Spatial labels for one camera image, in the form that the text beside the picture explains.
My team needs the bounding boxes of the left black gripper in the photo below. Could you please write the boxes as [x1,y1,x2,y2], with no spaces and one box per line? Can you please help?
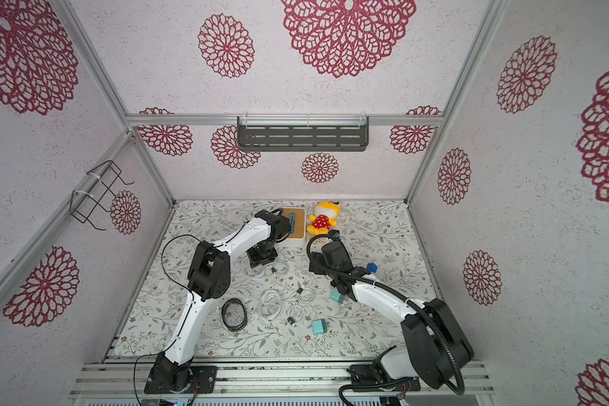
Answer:
[247,239,279,270]

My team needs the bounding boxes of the clear oval zip pouch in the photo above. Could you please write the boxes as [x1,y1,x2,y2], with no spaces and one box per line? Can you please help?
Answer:
[245,265,267,279]

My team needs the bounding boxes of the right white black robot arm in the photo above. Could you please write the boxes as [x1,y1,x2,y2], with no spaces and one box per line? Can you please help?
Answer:
[306,230,475,405]

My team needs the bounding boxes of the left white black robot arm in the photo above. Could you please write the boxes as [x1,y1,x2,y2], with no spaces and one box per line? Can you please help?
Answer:
[144,208,291,395]

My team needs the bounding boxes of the teal charger cube upper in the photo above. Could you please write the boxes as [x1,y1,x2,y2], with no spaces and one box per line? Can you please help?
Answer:
[330,289,345,304]

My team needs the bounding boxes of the teal charger cube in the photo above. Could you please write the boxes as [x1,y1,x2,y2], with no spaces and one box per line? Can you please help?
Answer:
[330,289,345,304]
[311,319,328,335]

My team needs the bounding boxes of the yellow plush toy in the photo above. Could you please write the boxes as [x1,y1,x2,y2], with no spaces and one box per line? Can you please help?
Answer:
[306,201,341,236]

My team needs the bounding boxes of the white wooden-top tissue box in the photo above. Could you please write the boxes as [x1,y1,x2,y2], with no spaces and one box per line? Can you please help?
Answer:
[277,207,307,250]

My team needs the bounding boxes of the teal charger cube lower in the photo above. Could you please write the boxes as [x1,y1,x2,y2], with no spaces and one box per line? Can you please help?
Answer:
[311,319,328,335]

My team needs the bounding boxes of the grey wall shelf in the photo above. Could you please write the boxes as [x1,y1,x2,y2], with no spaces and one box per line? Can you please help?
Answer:
[237,116,370,152]

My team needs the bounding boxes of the black wire wall rack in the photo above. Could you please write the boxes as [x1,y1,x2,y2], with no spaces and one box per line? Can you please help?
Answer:
[69,160,134,232]

